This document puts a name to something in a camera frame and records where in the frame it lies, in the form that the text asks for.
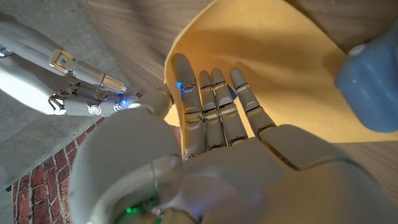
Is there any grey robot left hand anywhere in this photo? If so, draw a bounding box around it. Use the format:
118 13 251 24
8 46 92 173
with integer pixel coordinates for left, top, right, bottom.
68 52 398 224

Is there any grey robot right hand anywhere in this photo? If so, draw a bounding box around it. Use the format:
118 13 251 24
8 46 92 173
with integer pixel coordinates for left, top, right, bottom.
0 20 139 118

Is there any orange felt sheet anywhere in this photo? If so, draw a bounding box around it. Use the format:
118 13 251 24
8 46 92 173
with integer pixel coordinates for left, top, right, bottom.
164 0 398 156

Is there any red brick printed backdrop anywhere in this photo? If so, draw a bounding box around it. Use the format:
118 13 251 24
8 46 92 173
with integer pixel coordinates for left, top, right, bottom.
11 91 183 224

